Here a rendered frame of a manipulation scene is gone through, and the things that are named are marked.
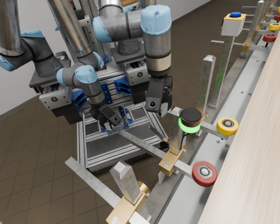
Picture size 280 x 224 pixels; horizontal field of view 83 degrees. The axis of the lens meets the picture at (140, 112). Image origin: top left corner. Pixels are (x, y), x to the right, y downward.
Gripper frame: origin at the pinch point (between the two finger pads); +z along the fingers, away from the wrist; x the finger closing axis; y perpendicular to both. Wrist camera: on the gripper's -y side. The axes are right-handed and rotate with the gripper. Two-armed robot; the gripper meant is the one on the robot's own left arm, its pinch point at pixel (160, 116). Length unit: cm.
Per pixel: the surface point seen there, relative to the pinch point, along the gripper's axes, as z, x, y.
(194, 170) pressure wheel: 9.9, -14.4, -14.1
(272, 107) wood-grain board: 11, -45, 23
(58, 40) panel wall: 31, 200, 164
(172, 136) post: 2.3, -5.6, -6.7
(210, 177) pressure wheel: 10.2, -19.4, -15.0
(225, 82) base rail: 31, -33, 71
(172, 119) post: -6.5, -5.5, -6.7
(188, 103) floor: 101, -7, 123
